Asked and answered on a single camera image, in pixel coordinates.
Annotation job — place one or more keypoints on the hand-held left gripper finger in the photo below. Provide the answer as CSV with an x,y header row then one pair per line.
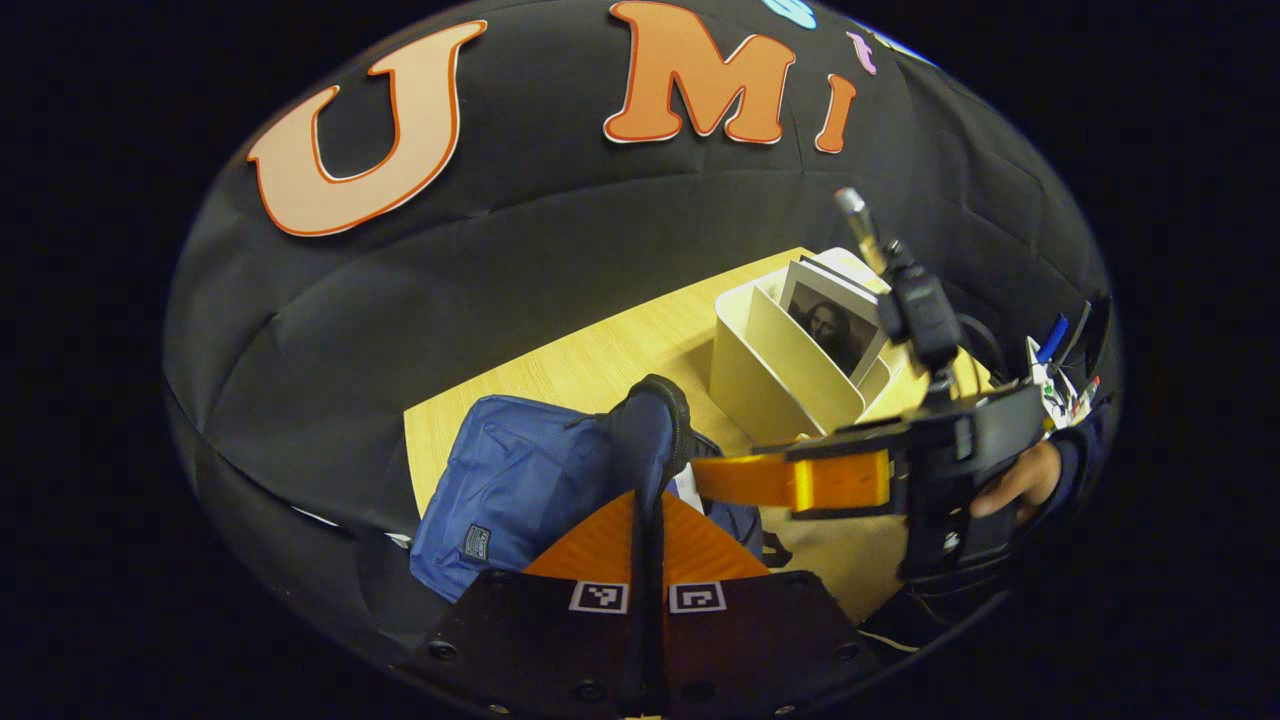
x,y
641,600
657,600

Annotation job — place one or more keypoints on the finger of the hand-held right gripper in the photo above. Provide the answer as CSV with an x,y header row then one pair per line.
x,y
840,480

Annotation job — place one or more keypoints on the white bookshelf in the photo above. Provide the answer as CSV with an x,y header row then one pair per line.
x,y
770,370

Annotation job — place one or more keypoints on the white book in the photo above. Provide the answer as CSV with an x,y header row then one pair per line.
x,y
825,320

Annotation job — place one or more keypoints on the blue schoolbag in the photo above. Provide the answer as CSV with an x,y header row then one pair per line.
x,y
520,480

